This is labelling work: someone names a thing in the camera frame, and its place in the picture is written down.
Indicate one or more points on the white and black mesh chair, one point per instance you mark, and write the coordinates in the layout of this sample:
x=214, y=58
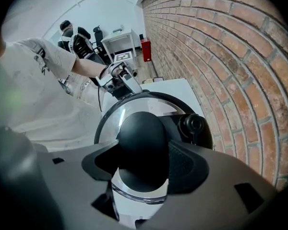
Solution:
x=80, y=44

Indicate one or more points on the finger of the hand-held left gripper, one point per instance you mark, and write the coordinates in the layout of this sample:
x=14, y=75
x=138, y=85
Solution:
x=135, y=85

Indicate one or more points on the person's left forearm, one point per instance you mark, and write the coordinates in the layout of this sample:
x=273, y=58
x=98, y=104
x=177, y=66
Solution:
x=86, y=67

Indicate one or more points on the red metal cabinet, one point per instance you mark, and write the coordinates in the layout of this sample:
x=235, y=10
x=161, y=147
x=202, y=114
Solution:
x=146, y=49

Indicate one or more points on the person's left hand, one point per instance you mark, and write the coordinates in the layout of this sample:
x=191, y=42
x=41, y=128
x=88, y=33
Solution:
x=117, y=72

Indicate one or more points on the person's white t-shirt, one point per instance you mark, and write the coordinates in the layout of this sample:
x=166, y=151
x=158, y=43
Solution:
x=38, y=92

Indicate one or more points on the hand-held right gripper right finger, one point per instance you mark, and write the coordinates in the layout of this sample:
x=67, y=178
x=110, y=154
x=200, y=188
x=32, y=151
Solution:
x=206, y=200

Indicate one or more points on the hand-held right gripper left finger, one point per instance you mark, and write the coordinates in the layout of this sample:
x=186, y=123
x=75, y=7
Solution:
x=69, y=176

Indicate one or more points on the small white table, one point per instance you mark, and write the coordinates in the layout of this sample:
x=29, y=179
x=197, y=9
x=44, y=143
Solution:
x=118, y=41

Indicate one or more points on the white box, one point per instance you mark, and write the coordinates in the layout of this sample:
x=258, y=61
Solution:
x=158, y=79

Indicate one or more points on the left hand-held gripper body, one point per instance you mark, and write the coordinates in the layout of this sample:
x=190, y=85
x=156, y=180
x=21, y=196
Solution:
x=115, y=86

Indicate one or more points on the black office chair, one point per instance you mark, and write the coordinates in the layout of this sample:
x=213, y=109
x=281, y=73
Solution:
x=99, y=39

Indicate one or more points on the black wristband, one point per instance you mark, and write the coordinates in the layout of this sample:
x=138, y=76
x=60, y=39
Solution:
x=103, y=72

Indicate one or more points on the black-knobbed steel pressure cooker lid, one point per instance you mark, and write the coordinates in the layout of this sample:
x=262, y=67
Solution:
x=141, y=133

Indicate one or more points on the items on small table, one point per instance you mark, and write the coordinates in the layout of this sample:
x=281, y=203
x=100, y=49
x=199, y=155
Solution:
x=117, y=30

